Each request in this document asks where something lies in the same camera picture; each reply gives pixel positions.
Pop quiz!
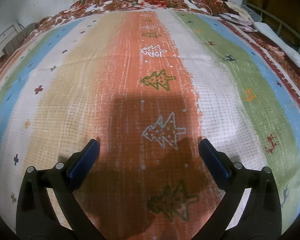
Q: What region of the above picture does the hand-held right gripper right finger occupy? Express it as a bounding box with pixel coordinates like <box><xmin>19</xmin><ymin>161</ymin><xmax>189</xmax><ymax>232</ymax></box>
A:
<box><xmin>190</xmin><ymin>138</ymin><xmax>283</xmax><ymax>240</ymax></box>

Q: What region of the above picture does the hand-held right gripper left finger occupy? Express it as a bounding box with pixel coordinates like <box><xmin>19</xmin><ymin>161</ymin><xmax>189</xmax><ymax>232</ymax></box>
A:
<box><xmin>16</xmin><ymin>139</ymin><xmax>108</xmax><ymax>240</ymax></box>

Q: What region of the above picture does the striped colourful mat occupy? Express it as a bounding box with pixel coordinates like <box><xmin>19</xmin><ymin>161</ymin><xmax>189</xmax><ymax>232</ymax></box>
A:
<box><xmin>0</xmin><ymin>10</ymin><xmax>300</xmax><ymax>240</ymax></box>

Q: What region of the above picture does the grey rolled cloth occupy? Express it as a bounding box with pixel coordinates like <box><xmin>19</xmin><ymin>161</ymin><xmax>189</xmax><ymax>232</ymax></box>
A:
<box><xmin>2</xmin><ymin>22</ymin><xmax>38</xmax><ymax>55</ymax></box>

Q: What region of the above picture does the pile of small packets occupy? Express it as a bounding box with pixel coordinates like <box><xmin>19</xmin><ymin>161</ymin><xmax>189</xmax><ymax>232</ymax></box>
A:
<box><xmin>219</xmin><ymin>1</ymin><xmax>259</xmax><ymax>33</ymax></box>

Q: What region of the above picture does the brown floral blanket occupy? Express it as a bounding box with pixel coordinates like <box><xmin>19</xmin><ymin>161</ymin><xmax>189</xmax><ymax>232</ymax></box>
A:
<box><xmin>0</xmin><ymin>0</ymin><xmax>300</xmax><ymax>110</ymax></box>

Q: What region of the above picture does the metal bed frame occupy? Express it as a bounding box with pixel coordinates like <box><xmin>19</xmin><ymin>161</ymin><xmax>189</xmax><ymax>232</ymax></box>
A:
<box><xmin>245</xmin><ymin>2</ymin><xmax>300</xmax><ymax>58</ymax></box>

